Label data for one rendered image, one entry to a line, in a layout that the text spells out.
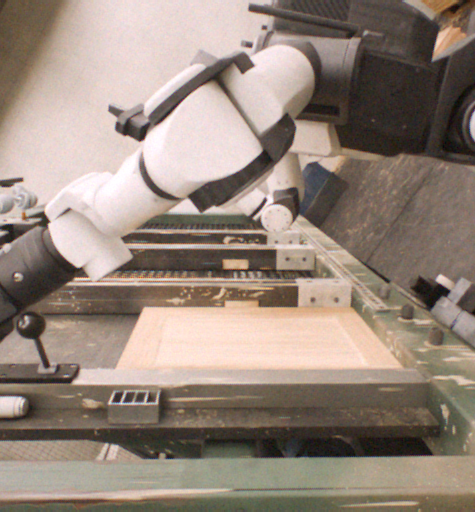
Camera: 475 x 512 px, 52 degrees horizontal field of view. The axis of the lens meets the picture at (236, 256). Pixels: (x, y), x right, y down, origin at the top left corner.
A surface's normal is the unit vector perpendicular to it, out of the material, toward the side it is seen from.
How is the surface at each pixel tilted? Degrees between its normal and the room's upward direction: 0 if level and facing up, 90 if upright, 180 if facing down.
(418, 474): 58
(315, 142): 101
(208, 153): 93
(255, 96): 82
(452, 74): 90
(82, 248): 87
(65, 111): 90
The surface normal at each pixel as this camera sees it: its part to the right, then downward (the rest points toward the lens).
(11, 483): 0.01, -0.98
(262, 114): -0.34, 0.50
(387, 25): 0.04, 0.22
